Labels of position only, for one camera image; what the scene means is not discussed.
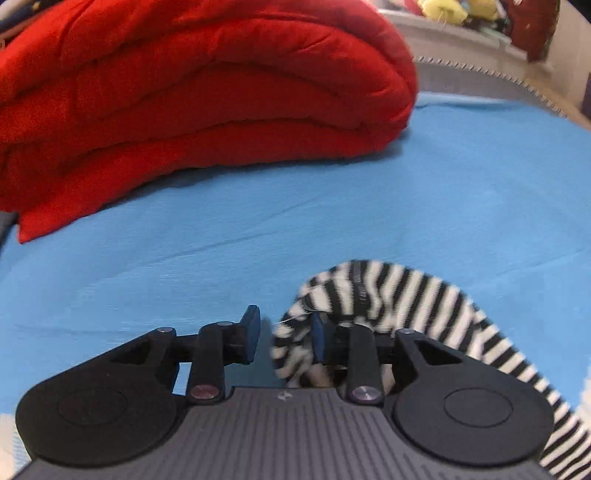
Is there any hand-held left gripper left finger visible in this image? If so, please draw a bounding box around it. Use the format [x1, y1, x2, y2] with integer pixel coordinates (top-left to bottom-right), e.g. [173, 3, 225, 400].
[109, 305, 262, 405]

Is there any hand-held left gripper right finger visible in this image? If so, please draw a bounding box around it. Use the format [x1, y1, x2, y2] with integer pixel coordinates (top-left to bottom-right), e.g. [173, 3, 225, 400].
[310, 313, 463, 407]

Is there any striped and white small shirt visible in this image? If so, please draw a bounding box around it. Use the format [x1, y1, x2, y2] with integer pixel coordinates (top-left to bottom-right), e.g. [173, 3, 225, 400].
[271, 259, 591, 478]

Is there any blue and cream patterned bedsheet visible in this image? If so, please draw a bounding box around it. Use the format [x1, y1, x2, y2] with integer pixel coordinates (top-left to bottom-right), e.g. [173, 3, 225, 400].
[0, 90, 591, 480]

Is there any red folded quilt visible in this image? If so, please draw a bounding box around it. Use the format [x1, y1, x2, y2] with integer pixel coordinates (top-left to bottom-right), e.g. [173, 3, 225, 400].
[0, 0, 419, 243]

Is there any yellow plush toy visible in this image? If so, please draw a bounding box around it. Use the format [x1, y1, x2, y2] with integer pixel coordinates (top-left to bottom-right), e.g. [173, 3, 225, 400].
[417, 0, 500, 27]

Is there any dark red cloth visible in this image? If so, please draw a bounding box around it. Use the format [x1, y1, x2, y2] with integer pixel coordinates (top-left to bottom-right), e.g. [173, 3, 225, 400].
[507, 0, 562, 62]

